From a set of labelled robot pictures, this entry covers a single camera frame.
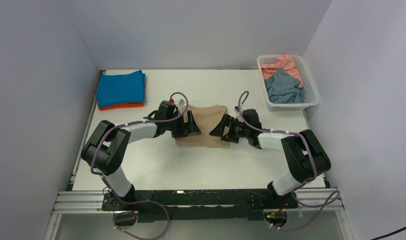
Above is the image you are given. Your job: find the white plastic basket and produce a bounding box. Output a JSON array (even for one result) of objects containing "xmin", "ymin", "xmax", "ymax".
[{"xmin": 257, "ymin": 54, "xmax": 319, "ymax": 111}]

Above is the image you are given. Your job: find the black cable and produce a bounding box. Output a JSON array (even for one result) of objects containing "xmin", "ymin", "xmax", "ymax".
[{"xmin": 370, "ymin": 221, "xmax": 406, "ymax": 240}]

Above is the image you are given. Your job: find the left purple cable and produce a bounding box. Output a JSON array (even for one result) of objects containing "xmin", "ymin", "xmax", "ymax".
[{"xmin": 89, "ymin": 92, "xmax": 189, "ymax": 240}]

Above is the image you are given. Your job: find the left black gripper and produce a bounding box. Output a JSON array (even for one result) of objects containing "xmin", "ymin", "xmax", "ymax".
[{"xmin": 165, "ymin": 111, "xmax": 200, "ymax": 139}]

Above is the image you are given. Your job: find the grey-blue t shirt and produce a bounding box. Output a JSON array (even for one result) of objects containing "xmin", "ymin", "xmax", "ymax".
[{"xmin": 264, "ymin": 68, "xmax": 305, "ymax": 104}]

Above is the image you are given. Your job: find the beige t shirt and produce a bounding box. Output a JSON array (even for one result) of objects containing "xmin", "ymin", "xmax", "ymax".
[{"xmin": 175, "ymin": 105, "xmax": 230, "ymax": 149}]

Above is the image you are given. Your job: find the pink t shirt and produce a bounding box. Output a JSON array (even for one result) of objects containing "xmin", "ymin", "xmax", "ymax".
[{"xmin": 261, "ymin": 54, "xmax": 304, "ymax": 89}]

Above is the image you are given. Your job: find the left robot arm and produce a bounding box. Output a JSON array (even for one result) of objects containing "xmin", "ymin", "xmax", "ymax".
[{"xmin": 80, "ymin": 100, "xmax": 201, "ymax": 210}]

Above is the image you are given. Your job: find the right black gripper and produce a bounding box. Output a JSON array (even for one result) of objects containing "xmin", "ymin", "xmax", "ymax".
[{"xmin": 210, "ymin": 114, "xmax": 250, "ymax": 144}]

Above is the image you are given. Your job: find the folded blue t shirt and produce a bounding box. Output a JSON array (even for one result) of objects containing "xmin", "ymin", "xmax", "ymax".
[{"xmin": 95, "ymin": 70, "xmax": 146, "ymax": 111}]

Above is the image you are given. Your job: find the folded orange t shirt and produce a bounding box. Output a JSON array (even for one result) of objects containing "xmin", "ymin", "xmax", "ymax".
[{"xmin": 94, "ymin": 79, "xmax": 146, "ymax": 111}]

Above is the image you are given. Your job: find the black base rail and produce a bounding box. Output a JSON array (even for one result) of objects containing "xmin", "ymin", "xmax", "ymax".
[{"xmin": 101, "ymin": 188, "xmax": 298, "ymax": 223}]

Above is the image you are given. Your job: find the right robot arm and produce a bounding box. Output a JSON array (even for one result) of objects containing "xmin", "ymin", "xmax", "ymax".
[{"xmin": 209, "ymin": 109, "xmax": 331, "ymax": 208}]

